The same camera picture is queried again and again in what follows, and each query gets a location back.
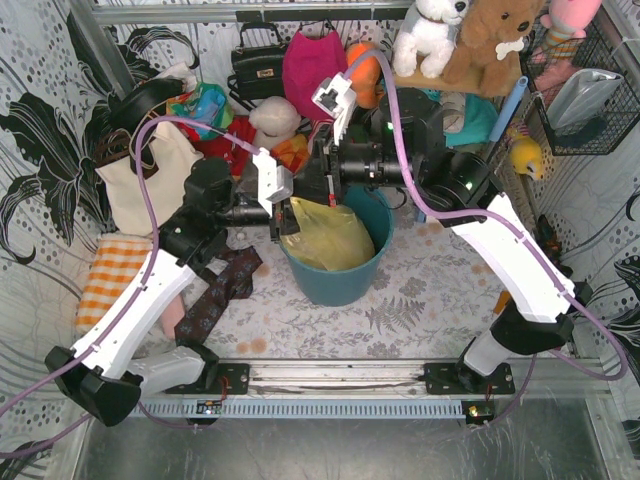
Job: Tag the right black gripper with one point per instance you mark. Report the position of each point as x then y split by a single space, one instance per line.
327 170

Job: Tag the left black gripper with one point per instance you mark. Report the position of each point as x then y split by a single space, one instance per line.
275 223

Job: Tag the yellow plastic trash bag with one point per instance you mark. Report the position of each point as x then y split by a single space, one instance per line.
329 238

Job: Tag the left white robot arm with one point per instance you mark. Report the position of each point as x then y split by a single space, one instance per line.
99 372

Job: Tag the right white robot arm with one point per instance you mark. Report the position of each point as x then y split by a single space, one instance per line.
405 146

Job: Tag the blue plastic trash bin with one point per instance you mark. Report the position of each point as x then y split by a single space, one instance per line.
343 287

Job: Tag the cream canvas tote bag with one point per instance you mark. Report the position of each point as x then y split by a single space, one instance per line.
174 156

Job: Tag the white plush bear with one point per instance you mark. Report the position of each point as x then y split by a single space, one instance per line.
275 121

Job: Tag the red cloth garment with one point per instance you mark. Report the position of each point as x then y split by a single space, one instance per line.
220 147

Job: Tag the orange plush toy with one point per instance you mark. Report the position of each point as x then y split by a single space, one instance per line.
365 77

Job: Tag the black leather handbag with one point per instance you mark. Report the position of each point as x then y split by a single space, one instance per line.
257 71

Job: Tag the dark patterned necktie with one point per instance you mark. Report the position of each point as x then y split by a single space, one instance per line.
234 282

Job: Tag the colorful scarf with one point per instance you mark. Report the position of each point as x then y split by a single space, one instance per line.
206 104

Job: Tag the wooden shelf board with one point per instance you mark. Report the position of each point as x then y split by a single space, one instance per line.
468 84

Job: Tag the pink sock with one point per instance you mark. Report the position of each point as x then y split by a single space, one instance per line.
172 315

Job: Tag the grey striped plush fish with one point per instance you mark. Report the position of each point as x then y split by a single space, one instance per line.
453 107

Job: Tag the orange checkered towel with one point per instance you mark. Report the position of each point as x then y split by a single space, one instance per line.
118 259

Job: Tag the teal folded cloth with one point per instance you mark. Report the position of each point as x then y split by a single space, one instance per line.
480 117

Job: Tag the white plush dog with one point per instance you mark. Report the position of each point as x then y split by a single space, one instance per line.
427 37

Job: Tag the yellow plush duck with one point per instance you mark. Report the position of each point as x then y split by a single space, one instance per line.
524 153

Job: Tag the purple orange sock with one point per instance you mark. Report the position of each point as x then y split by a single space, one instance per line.
503 300

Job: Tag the brown plush dog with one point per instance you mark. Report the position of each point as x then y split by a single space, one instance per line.
490 39

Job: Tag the black butterfly toy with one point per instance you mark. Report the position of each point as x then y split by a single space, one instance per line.
547 240

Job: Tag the silver pouch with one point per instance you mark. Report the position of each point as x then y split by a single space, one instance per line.
582 96

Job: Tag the pink plush toy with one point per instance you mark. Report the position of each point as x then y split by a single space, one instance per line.
565 24

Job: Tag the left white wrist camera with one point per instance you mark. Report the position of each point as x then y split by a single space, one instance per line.
275 181

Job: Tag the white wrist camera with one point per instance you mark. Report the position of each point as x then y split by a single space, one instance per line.
336 98
275 181

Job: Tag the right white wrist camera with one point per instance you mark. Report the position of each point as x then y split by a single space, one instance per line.
336 98

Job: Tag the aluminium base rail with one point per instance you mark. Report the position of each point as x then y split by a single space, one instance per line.
332 390

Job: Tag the blue handled broom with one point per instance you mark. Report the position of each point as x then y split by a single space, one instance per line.
509 108

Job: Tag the black wire basket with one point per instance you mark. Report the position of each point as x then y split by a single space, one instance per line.
601 134

